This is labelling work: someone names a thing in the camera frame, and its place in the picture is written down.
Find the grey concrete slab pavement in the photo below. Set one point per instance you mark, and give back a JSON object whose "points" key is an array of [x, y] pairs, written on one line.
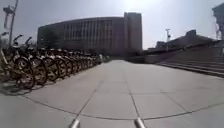
{"points": [[123, 90]]}

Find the wide curved building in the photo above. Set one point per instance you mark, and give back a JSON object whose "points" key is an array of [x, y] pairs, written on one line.
{"points": [[96, 35]]}

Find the grey wall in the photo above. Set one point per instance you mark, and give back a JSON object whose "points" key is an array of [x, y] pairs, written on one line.
{"points": [[186, 53]]}

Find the robot's own part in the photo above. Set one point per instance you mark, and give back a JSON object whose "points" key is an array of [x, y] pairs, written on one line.
{"points": [[139, 123], [75, 123]]}

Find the lamp pole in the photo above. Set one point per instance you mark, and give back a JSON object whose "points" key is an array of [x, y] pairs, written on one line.
{"points": [[12, 23]]}

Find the stone steps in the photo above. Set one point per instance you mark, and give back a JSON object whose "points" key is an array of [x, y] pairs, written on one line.
{"points": [[200, 66]]}

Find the row of parked bicycles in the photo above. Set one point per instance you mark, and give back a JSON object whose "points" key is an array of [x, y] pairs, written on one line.
{"points": [[43, 65]]}

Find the low dark building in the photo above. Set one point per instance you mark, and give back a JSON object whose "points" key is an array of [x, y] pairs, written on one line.
{"points": [[188, 39]]}

